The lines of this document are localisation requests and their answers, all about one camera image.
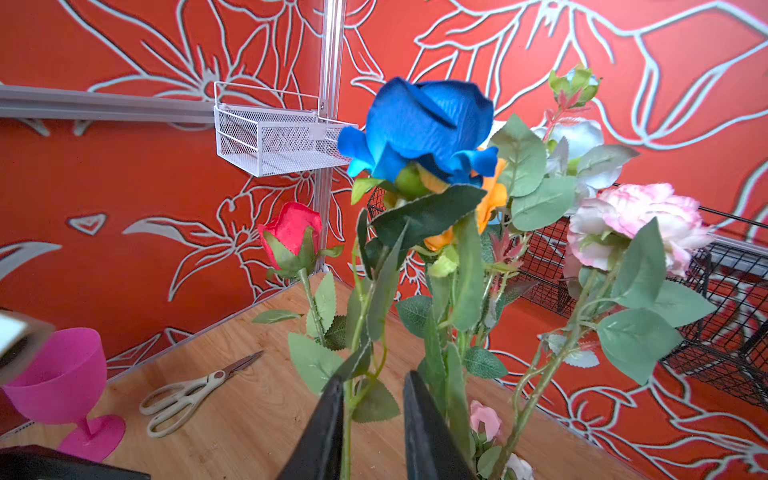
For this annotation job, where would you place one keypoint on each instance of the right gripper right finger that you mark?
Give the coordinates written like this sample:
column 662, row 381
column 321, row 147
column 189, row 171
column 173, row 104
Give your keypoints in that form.
column 429, row 447

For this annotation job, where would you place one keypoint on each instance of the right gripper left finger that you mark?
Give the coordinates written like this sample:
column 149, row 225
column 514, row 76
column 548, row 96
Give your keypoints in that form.
column 318, row 453

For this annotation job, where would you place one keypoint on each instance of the orange yellow rose stem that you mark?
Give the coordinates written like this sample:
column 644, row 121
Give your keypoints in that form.
column 495, row 197

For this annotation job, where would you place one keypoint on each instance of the red rosebud stem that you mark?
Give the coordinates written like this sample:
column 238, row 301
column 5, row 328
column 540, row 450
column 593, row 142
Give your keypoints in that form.
column 292, row 243

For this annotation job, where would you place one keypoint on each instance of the pink mottled flower stem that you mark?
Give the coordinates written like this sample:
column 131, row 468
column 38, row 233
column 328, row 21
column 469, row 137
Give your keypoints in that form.
column 630, row 245

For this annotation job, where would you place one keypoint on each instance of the pale blue flower stem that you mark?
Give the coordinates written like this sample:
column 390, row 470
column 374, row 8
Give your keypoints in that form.
column 550, row 169

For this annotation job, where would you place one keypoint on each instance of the small pink rose stem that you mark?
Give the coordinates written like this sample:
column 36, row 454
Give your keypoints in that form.
column 485, row 422

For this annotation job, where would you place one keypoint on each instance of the pink plastic cup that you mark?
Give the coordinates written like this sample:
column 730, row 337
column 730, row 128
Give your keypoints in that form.
column 62, row 385

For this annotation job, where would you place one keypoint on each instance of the clear plastic bin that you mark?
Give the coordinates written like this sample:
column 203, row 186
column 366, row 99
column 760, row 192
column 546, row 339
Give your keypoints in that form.
column 268, row 132

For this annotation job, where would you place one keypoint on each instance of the white handled scissors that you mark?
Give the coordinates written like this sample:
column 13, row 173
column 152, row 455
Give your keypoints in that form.
column 171, row 406

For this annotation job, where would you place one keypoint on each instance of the black wire basket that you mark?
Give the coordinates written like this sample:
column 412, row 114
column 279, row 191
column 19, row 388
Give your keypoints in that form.
column 468, row 280

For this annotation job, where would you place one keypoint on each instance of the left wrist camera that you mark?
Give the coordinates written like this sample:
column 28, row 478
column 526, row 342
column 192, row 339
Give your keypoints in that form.
column 22, row 340

